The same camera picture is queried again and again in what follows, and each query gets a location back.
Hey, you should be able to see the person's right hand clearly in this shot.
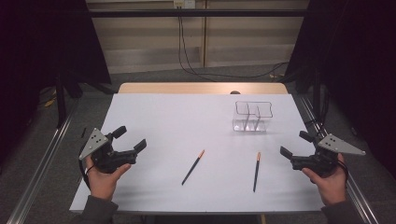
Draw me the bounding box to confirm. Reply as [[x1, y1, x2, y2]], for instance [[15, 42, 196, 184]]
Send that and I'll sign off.
[[301, 153, 348, 207]]

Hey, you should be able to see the black curtain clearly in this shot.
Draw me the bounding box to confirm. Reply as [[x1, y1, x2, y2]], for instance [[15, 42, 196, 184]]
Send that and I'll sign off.
[[0, 0, 112, 166], [283, 0, 396, 180]]

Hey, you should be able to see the clear plastic pen holder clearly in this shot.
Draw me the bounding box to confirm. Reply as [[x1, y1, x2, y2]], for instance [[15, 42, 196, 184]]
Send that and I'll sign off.
[[232, 100, 275, 133]]

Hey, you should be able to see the black wall cable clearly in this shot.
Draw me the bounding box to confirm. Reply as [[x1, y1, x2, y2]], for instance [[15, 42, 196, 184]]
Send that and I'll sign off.
[[178, 16, 290, 79], [177, 16, 218, 83]]

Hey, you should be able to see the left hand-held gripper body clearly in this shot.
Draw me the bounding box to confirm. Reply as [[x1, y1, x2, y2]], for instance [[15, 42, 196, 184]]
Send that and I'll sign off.
[[78, 128, 138, 175]]

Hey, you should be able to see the white wall socket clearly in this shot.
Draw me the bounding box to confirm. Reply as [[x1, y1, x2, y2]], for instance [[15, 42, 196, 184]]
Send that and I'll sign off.
[[173, 0, 197, 9]]

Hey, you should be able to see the white table sheet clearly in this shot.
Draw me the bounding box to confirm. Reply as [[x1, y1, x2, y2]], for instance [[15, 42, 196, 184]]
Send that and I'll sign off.
[[69, 92, 325, 216]]

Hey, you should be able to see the metal floor rail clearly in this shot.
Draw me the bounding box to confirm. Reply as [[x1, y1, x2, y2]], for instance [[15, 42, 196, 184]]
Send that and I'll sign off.
[[6, 98, 80, 224], [298, 94, 381, 224]]

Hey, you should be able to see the hand-held gripper cable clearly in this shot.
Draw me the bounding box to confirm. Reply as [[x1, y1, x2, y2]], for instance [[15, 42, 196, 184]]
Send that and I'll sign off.
[[78, 146, 96, 190], [337, 159, 350, 182]]

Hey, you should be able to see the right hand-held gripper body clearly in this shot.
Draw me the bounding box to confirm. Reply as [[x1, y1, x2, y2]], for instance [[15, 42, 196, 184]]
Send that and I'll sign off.
[[290, 133, 367, 178]]

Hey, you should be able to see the left hand-held gripper cable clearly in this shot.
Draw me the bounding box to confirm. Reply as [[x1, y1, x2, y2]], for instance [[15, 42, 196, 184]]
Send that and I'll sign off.
[[78, 146, 96, 190]]

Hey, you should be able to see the wooden table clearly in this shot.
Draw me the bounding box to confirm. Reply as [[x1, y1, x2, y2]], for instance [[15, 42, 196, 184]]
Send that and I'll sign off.
[[118, 82, 289, 95]]

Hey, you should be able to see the black horizontal frame bar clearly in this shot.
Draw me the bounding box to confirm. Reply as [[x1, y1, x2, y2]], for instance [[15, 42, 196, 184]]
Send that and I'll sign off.
[[88, 8, 310, 19]]

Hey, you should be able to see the right hand-held gripper cable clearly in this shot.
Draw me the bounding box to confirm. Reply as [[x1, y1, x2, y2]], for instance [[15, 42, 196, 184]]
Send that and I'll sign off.
[[337, 159, 350, 182]]

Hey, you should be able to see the black stand post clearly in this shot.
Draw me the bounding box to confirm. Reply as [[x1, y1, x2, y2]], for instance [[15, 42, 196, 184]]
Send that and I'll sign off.
[[54, 74, 68, 129]]

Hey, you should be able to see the person's left hand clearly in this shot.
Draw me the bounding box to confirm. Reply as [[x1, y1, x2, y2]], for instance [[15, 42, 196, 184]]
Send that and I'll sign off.
[[85, 155, 133, 202]]

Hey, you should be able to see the black pencil with orange end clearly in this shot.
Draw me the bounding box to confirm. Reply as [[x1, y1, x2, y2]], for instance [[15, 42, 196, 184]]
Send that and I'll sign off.
[[252, 151, 262, 193], [181, 149, 205, 187]]

